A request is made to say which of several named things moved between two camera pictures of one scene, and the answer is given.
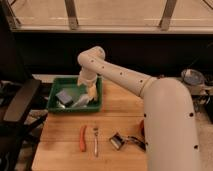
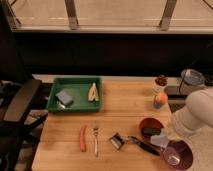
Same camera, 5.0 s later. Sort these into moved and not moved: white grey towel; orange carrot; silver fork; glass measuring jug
Moved: white grey towel
Not moved: glass measuring jug; orange carrot; silver fork
